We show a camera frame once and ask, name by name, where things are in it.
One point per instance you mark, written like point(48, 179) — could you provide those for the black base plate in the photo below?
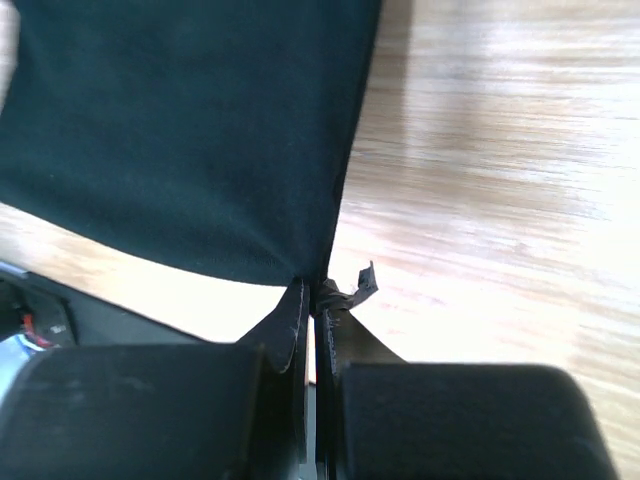
point(53, 315)

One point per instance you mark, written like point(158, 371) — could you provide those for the black t shirt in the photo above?
point(209, 136)

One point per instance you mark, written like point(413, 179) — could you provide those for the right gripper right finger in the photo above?
point(381, 417)

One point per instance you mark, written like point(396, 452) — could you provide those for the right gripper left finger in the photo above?
point(192, 410)

